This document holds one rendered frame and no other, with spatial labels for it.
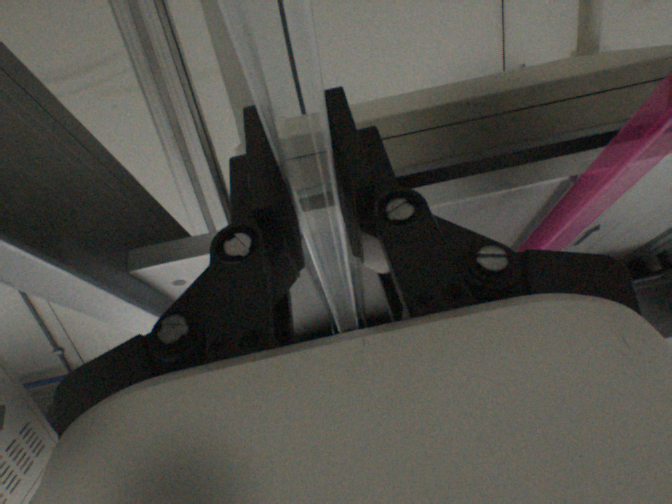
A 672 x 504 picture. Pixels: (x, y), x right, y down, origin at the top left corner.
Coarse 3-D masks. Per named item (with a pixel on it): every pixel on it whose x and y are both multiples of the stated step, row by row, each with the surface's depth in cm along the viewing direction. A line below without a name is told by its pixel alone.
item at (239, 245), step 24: (216, 240) 8; (240, 240) 8; (264, 240) 8; (216, 264) 8; (240, 264) 8; (264, 264) 8; (216, 288) 8; (240, 288) 8; (264, 288) 8; (216, 312) 7; (240, 312) 7; (264, 312) 7; (288, 312) 10; (216, 336) 7; (240, 336) 7; (264, 336) 7; (288, 336) 9; (216, 360) 7
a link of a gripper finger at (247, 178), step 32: (256, 128) 10; (256, 160) 9; (256, 192) 9; (256, 224) 9; (288, 224) 9; (288, 256) 9; (192, 288) 9; (288, 288) 10; (160, 320) 8; (192, 320) 8; (160, 352) 8; (192, 352) 8
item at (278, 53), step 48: (240, 0) 6; (288, 0) 6; (240, 48) 6; (288, 48) 7; (288, 96) 7; (288, 144) 9; (288, 192) 10; (336, 192) 11; (336, 240) 14; (336, 288) 18
